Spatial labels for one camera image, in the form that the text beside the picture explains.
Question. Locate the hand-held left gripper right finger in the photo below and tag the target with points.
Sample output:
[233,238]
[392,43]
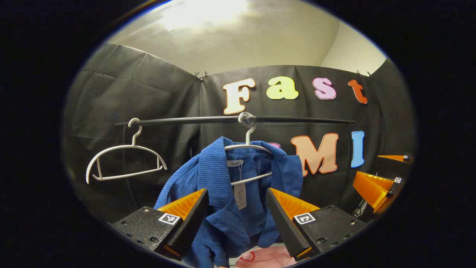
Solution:
[284,223]

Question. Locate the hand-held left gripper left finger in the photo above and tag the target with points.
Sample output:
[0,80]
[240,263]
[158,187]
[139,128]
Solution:
[193,223]

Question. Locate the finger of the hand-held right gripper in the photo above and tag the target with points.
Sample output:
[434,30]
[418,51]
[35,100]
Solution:
[395,188]
[390,167]

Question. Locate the blue ribbed knit garment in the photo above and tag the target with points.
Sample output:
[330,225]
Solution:
[215,167]

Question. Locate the white hanger with hook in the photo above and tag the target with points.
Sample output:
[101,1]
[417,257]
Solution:
[248,139]

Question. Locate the empty white plastic hanger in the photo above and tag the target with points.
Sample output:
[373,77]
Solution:
[126,146]

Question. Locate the black clothes rail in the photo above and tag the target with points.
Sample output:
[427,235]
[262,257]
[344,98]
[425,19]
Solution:
[186,120]

